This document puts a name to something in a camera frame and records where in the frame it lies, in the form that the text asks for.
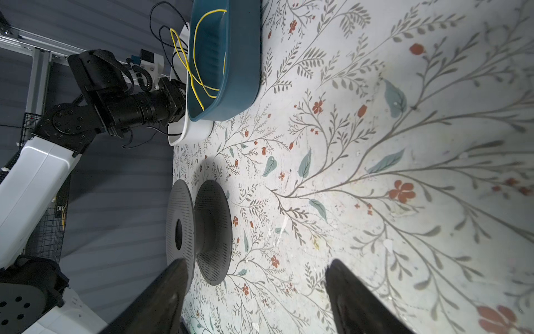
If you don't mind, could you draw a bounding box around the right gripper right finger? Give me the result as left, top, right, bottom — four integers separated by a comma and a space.
325, 259, 412, 334

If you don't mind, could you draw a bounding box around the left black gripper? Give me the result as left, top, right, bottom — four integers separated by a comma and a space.
68, 50, 186, 136

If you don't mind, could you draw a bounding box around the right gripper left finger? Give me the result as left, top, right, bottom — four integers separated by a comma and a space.
101, 259, 189, 334

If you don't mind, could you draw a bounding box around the black cable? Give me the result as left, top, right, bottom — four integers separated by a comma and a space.
148, 1, 191, 84

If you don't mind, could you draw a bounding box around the white plastic tray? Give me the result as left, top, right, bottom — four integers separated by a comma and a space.
166, 22, 216, 147

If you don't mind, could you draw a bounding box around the dark grey cable spool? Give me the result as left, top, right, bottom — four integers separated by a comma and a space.
165, 180, 233, 289

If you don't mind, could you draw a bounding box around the teal plastic tray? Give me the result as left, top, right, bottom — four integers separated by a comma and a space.
187, 0, 261, 122

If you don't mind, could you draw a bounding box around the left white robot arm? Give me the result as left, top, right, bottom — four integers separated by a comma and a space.
1, 50, 188, 333

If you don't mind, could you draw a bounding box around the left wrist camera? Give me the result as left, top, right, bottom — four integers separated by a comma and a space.
126, 49, 164, 92

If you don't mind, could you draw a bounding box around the yellow cable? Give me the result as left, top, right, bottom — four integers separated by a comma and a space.
169, 8, 229, 112

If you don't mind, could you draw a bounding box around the black wire mesh basket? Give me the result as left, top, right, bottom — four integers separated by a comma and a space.
16, 111, 72, 264

